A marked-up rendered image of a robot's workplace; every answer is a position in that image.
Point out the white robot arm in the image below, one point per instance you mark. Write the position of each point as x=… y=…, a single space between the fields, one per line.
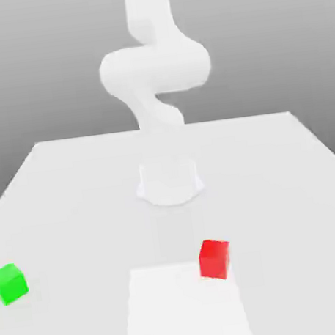
x=155 y=68

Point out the small red cube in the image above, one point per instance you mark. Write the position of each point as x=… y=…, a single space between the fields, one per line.
x=214 y=260

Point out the small green cube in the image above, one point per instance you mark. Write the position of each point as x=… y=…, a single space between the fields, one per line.
x=10 y=285

